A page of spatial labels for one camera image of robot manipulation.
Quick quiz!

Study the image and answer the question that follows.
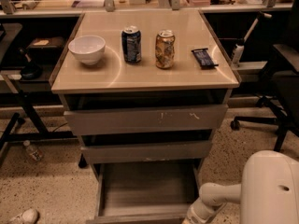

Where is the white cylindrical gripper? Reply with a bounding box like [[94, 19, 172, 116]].
[[181, 197, 227, 224]]

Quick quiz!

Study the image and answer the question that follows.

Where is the grey bottom drawer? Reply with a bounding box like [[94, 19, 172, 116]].
[[86, 160, 199, 224]]

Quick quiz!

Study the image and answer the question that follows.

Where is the grey drawer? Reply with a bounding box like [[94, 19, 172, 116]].
[[81, 130, 212, 164], [64, 90, 227, 135], [86, 160, 199, 224]]

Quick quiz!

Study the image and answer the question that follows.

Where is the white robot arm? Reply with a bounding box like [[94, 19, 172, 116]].
[[182, 150, 299, 224]]

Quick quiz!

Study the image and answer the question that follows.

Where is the grey middle drawer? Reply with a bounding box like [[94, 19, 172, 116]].
[[81, 130, 212, 164]]

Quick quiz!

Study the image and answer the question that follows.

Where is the grey top drawer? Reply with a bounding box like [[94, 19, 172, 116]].
[[64, 90, 227, 135]]

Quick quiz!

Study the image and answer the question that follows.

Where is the grey drawer cabinet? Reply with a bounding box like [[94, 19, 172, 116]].
[[49, 8, 242, 173]]

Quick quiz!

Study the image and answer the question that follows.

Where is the black office chair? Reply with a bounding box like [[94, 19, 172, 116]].
[[230, 0, 299, 152]]

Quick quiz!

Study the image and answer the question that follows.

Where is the dark blue snack bar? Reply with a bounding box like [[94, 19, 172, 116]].
[[192, 49, 218, 69]]

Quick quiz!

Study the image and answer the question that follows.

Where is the white shoe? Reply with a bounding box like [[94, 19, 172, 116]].
[[7, 208, 39, 224]]

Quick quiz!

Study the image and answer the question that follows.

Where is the plastic water bottle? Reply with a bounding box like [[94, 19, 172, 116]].
[[23, 140, 43, 161]]

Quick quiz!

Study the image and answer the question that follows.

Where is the gold soda can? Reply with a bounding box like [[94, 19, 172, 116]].
[[155, 30, 175, 69]]

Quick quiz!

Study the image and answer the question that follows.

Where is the blue soda can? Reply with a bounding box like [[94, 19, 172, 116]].
[[121, 25, 141, 63]]

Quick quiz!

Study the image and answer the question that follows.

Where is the white ceramic bowl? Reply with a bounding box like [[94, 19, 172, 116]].
[[68, 35, 106, 65]]

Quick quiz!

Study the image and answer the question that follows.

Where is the black joystick device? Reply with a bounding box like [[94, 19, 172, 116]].
[[19, 48, 43, 80]]

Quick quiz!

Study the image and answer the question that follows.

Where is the black box on shelf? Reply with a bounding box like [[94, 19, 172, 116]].
[[27, 36, 65, 63]]

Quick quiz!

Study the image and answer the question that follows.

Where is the black table leg frame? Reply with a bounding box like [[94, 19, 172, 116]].
[[0, 73, 78, 152]]

